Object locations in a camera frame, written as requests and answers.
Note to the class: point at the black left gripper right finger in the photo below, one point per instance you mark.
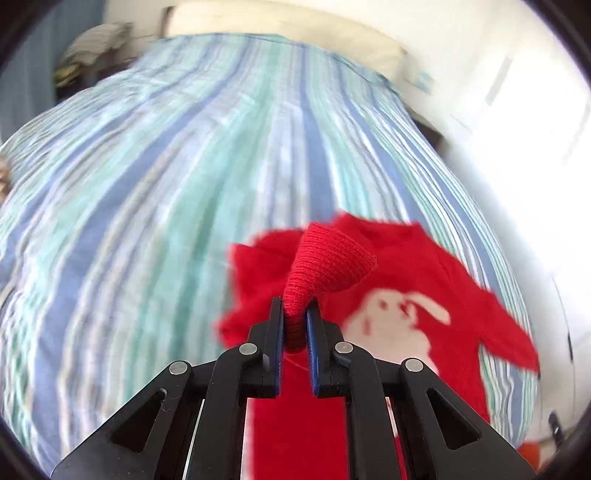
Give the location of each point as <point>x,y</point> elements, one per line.
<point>402,420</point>

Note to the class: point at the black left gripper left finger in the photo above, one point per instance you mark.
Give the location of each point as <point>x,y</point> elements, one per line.
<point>188,421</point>

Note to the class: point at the red knit sweater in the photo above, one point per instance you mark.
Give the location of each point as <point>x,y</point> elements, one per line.
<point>392,291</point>

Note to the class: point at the striped folded clothes pile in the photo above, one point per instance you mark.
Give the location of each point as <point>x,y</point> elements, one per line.
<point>91,53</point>

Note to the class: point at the striped blue green bedspread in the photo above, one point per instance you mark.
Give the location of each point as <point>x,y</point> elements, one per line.
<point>127,199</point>

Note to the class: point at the cream padded headboard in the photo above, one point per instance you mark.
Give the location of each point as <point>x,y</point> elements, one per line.
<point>355,40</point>

